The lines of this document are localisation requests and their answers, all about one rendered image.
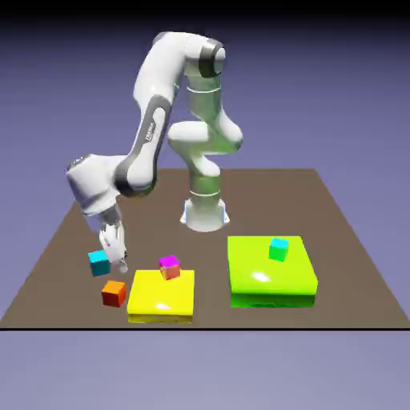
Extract large lime green box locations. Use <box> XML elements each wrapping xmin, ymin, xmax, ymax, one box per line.
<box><xmin>227</xmin><ymin>235</ymin><xmax>319</xmax><ymax>309</ymax></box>

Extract small cyan cube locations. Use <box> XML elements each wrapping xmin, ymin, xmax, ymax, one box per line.
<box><xmin>267</xmin><ymin>236</ymin><xmax>290</xmax><ymax>263</ymax></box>

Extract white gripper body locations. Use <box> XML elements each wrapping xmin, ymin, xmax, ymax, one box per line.
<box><xmin>98</xmin><ymin>220</ymin><xmax>128</xmax><ymax>264</ymax></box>

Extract small magenta cube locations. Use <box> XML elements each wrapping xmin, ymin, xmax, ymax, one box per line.
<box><xmin>159</xmin><ymin>255</ymin><xmax>182</xmax><ymax>281</ymax></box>

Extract large yellow box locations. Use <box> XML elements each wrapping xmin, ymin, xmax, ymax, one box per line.
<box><xmin>127</xmin><ymin>269</ymin><xmax>195</xmax><ymax>325</ymax></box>

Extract small teal cube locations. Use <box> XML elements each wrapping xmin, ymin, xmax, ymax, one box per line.
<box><xmin>87</xmin><ymin>249</ymin><xmax>112</xmax><ymax>277</ymax></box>

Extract small orange cube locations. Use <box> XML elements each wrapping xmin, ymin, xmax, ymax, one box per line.
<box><xmin>101</xmin><ymin>279</ymin><xmax>127</xmax><ymax>308</ymax></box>

